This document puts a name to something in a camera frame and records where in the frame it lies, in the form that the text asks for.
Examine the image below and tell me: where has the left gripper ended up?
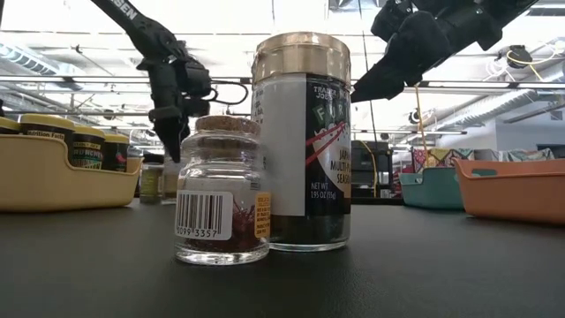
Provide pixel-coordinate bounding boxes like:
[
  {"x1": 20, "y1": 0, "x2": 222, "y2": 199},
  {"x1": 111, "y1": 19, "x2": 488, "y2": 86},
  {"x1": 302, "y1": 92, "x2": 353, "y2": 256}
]
[{"x1": 136, "y1": 57, "x2": 192, "y2": 163}]

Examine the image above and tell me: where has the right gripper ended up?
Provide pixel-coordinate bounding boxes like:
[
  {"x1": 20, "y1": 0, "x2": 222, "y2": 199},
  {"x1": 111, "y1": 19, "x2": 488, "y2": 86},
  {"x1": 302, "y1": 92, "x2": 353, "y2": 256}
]
[{"x1": 351, "y1": 0, "x2": 538, "y2": 103}]

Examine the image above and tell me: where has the tan lid furikake jar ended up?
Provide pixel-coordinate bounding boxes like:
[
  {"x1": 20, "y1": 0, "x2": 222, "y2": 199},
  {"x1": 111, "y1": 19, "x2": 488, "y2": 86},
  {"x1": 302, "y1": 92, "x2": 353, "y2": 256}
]
[
  {"x1": 161, "y1": 152, "x2": 178, "y2": 205},
  {"x1": 250, "y1": 31, "x2": 353, "y2": 253}
]

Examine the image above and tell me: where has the yellow lid chili onion jar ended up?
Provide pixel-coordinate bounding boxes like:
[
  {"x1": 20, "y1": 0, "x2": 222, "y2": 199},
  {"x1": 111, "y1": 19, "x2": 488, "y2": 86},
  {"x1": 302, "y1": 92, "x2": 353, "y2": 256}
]
[
  {"x1": 0, "y1": 117, "x2": 22, "y2": 136},
  {"x1": 101, "y1": 133, "x2": 131, "y2": 173},
  {"x1": 19, "y1": 113, "x2": 76, "y2": 165},
  {"x1": 72, "y1": 125, "x2": 107, "y2": 170}
]

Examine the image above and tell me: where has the small cork stoppered glass jar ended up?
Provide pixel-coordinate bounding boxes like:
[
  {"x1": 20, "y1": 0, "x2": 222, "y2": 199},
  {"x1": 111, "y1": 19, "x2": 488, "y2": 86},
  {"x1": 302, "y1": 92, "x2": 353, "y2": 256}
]
[{"x1": 174, "y1": 115, "x2": 272, "y2": 266}]

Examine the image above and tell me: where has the black lid green herb jar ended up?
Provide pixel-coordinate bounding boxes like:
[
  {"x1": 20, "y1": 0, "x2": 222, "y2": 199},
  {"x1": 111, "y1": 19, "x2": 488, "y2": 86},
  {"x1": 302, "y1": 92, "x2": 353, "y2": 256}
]
[{"x1": 139, "y1": 152, "x2": 166, "y2": 205}]

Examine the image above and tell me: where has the grey ceiling pipe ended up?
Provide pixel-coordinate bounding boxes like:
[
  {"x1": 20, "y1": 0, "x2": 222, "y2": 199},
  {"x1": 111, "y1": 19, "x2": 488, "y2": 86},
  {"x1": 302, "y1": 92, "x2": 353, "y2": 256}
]
[{"x1": 0, "y1": 110, "x2": 154, "y2": 118}]

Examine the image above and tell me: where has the colourful patterned cloth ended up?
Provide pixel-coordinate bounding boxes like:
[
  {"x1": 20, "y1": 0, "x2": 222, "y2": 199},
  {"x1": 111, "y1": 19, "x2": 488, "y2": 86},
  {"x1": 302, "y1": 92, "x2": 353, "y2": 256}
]
[{"x1": 411, "y1": 148, "x2": 556, "y2": 174}]

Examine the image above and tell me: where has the black computer tower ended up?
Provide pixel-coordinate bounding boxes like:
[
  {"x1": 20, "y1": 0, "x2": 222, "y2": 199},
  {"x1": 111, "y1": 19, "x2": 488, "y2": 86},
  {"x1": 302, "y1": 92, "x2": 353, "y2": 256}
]
[{"x1": 350, "y1": 140, "x2": 395, "y2": 199}]

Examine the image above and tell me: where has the teal plastic bin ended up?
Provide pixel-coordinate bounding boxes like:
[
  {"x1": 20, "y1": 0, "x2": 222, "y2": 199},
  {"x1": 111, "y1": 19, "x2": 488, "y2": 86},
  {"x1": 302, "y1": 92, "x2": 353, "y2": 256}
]
[{"x1": 398, "y1": 166, "x2": 465, "y2": 211}]

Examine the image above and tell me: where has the yellow plastic bin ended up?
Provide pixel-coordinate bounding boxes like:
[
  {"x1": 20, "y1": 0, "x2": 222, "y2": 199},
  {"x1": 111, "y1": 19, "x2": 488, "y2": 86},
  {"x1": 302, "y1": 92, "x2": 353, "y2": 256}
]
[{"x1": 0, "y1": 134, "x2": 145, "y2": 213}]

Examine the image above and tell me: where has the ribbed ceiling air vent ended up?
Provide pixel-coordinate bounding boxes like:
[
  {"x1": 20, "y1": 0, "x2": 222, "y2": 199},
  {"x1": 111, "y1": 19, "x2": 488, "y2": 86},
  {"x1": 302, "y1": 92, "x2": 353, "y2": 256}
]
[{"x1": 0, "y1": 43, "x2": 58, "y2": 76}]

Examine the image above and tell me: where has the coral orange plastic bin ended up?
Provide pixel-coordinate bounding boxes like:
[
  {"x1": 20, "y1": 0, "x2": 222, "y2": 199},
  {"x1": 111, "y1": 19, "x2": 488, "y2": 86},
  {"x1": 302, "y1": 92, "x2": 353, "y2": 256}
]
[{"x1": 453, "y1": 157, "x2": 565, "y2": 226}]

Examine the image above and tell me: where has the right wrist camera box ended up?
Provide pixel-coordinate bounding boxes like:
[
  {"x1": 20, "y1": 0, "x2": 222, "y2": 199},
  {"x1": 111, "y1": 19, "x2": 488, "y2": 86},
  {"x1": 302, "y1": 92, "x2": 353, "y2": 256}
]
[{"x1": 370, "y1": 0, "x2": 414, "y2": 43}]

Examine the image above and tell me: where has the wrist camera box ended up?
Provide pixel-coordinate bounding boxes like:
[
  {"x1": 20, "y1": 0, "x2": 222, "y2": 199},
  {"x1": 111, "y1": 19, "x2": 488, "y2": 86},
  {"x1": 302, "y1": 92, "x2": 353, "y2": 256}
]
[
  {"x1": 370, "y1": 0, "x2": 414, "y2": 43},
  {"x1": 176, "y1": 59, "x2": 214, "y2": 118}
]

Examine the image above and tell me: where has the yellow extension cord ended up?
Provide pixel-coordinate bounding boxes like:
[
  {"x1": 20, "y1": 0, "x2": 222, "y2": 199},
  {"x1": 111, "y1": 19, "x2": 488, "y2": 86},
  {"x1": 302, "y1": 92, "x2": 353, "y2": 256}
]
[{"x1": 412, "y1": 84, "x2": 430, "y2": 154}]

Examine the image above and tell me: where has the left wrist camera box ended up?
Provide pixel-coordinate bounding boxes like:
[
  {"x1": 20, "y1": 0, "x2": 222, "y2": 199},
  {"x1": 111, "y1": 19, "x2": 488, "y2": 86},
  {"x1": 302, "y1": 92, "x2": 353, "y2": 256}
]
[{"x1": 176, "y1": 59, "x2": 214, "y2": 118}]

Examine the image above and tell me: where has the round silver air duct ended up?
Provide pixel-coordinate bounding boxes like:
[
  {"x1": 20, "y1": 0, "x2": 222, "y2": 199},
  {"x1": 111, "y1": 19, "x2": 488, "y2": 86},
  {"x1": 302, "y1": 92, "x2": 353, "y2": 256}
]
[{"x1": 434, "y1": 87, "x2": 565, "y2": 129}]

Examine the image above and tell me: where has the black ceiling cable reel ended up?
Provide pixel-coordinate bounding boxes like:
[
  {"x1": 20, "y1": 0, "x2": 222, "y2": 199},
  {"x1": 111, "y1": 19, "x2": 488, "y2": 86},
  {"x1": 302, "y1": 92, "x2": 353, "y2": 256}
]
[{"x1": 505, "y1": 43, "x2": 534, "y2": 70}]

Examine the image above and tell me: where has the long horizontal overhead rail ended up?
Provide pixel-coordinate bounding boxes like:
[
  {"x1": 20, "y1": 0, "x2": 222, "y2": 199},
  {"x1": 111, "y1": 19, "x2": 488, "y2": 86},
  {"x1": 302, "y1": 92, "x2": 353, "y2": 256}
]
[{"x1": 0, "y1": 74, "x2": 565, "y2": 89}]

